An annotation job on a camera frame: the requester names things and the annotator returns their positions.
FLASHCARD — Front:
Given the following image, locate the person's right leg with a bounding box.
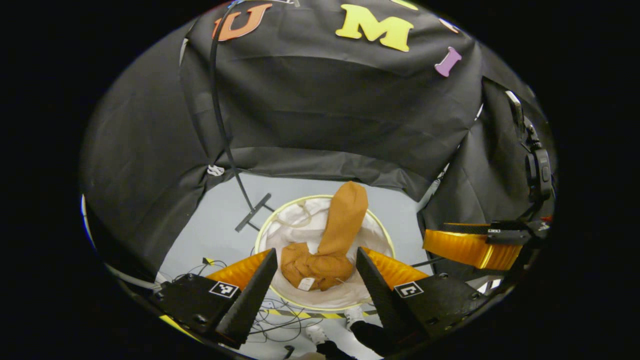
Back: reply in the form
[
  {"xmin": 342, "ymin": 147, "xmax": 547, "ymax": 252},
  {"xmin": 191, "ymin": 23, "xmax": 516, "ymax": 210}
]
[{"xmin": 349, "ymin": 320, "xmax": 396, "ymax": 358}]

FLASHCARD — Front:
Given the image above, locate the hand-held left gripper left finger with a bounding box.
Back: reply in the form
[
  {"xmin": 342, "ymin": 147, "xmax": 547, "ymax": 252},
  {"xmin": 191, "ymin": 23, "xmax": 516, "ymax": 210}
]
[{"xmin": 150, "ymin": 247, "xmax": 279, "ymax": 350}]

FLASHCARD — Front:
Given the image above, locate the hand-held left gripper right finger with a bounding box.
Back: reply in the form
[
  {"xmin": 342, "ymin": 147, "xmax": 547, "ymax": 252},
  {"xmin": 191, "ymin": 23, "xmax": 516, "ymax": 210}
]
[{"xmin": 355, "ymin": 246, "xmax": 488, "ymax": 351}]

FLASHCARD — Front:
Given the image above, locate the white round laundry hamper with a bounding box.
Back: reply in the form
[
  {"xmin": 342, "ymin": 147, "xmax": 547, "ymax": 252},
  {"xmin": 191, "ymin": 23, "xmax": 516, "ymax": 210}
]
[{"xmin": 254, "ymin": 194, "xmax": 396, "ymax": 312}]

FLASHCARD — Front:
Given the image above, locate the person's leg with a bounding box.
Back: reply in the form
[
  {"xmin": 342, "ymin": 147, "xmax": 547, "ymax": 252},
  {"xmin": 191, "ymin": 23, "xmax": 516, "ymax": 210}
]
[
  {"xmin": 315, "ymin": 340, "xmax": 358, "ymax": 360},
  {"xmin": 349, "ymin": 320, "xmax": 396, "ymax": 358}
]

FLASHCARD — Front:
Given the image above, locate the yellow black floor tape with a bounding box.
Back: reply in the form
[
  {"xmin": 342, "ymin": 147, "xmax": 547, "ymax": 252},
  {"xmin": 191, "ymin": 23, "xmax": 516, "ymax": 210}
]
[{"xmin": 260, "ymin": 307, "xmax": 381, "ymax": 321}]

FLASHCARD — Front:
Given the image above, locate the black backdrop cloth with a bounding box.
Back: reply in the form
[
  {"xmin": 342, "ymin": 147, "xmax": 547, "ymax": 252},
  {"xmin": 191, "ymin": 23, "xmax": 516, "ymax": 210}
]
[{"xmin": 80, "ymin": 0, "xmax": 557, "ymax": 281}]

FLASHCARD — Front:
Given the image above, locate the person's white shoe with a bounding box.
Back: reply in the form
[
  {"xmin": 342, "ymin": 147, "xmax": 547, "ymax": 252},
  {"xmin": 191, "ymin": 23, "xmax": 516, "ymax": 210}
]
[
  {"xmin": 305, "ymin": 324, "xmax": 329, "ymax": 347},
  {"xmin": 344, "ymin": 306, "xmax": 367, "ymax": 331}
]

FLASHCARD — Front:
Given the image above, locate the person's left white shoe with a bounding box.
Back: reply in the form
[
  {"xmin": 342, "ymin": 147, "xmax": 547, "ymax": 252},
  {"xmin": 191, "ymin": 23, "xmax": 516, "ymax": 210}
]
[{"xmin": 305, "ymin": 324, "xmax": 329, "ymax": 347}]

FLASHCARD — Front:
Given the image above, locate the person's left leg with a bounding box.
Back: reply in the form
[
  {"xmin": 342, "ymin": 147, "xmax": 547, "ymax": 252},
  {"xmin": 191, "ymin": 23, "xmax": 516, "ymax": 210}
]
[{"xmin": 315, "ymin": 340, "xmax": 358, "ymax": 360}]

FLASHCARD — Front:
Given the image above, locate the white floor cable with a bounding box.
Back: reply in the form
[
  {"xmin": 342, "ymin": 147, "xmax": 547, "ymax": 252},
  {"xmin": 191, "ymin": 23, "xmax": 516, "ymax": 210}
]
[{"xmin": 105, "ymin": 264, "xmax": 166, "ymax": 292}]

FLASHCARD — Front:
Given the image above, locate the person's right white shoe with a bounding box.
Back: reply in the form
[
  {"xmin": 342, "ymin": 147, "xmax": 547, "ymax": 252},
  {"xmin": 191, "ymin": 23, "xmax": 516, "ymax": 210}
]
[{"xmin": 344, "ymin": 306, "xmax": 367, "ymax": 331}]

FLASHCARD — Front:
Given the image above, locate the brown jacket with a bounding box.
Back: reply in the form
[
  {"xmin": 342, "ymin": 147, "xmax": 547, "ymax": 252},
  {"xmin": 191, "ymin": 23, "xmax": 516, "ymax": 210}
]
[{"xmin": 280, "ymin": 181, "xmax": 369, "ymax": 292}]

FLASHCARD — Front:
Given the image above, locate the black clothes rack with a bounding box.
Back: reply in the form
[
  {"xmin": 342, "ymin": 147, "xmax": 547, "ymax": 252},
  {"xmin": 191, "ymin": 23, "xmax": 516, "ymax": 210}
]
[{"xmin": 209, "ymin": 2, "xmax": 275, "ymax": 233}]

